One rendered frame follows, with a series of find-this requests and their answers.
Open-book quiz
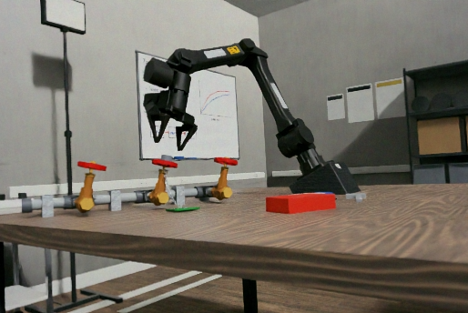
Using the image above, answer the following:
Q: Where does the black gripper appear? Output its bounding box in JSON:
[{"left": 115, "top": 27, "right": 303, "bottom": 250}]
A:
[{"left": 147, "top": 89, "right": 198, "bottom": 151}]

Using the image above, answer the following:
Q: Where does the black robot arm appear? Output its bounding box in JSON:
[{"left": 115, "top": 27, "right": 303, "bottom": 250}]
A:
[{"left": 143, "top": 38, "right": 334, "bottom": 181}]

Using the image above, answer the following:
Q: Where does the grey cylinder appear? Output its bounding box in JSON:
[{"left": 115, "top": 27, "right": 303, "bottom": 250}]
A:
[{"left": 160, "top": 155, "right": 173, "bottom": 162}]

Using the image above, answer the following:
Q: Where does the red rectangular block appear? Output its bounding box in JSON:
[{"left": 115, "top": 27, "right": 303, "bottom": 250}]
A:
[{"left": 266, "top": 193, "right": 336, "bottom": 214}]

